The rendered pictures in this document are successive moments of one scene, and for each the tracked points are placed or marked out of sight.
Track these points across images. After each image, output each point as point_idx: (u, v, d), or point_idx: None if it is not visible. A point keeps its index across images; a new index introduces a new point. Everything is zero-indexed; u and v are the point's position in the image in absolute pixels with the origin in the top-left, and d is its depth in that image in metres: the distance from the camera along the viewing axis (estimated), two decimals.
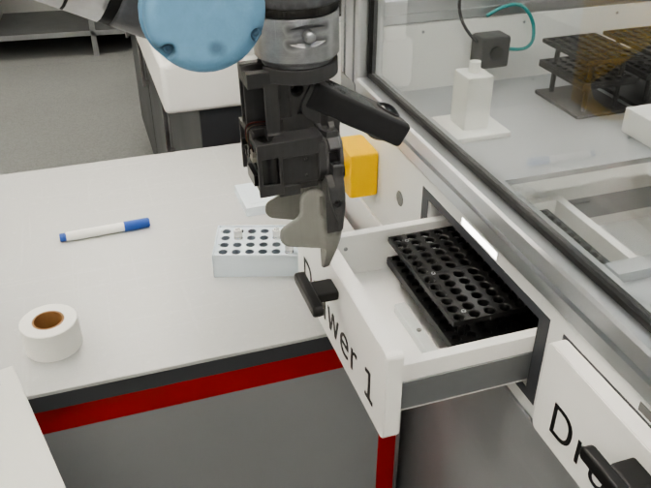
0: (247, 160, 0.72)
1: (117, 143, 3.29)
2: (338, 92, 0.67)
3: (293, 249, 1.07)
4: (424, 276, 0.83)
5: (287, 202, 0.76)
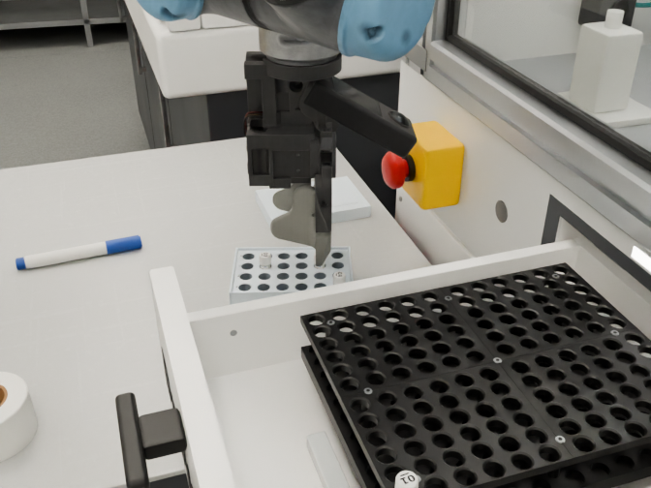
0: None
1: (111, 140, 2.97)
2: (338, 94, 0.67)
3: (345, 283, 0.75)
4: (352, 397, 0.47)
5: None
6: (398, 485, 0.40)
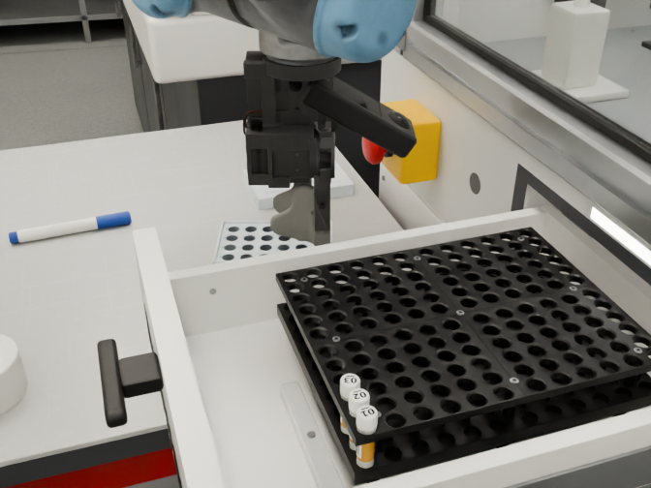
0: None
1: (108, 134, 2.99)
2: (338, 94, 0.67)
3: None
4: (321, 345, 0.50)
5: None
6: (358, 417, 0.42)
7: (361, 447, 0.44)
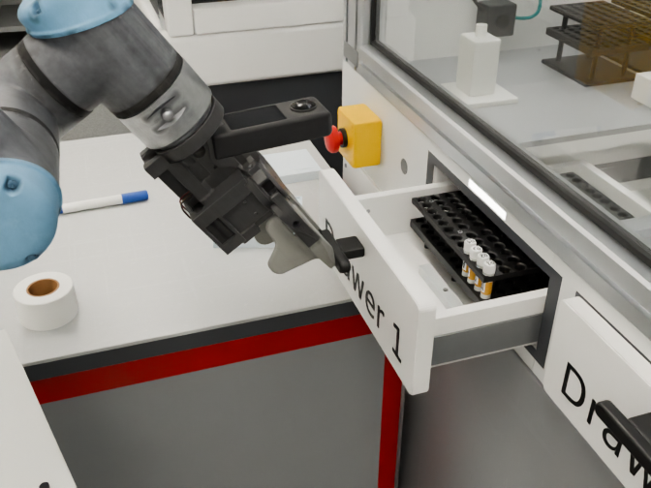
0: None
1: (116, 133, 3.26)
2: (237, 130, 0.66)
3: None
4: (451, 234, 0.81)
5: None
6: (485, 265, 0.74)
7: (485, 285, 0.75)
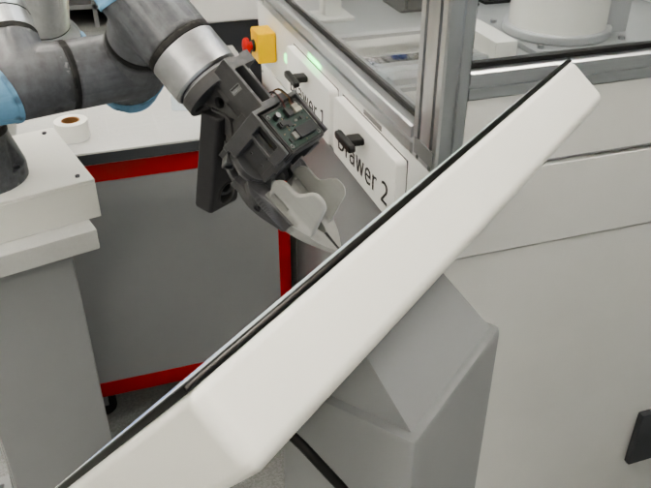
0: (285, 140, 0.71)
1: None
2: None
3: None
4: None
5: (307, 204, 0.74)
6: None
7: None
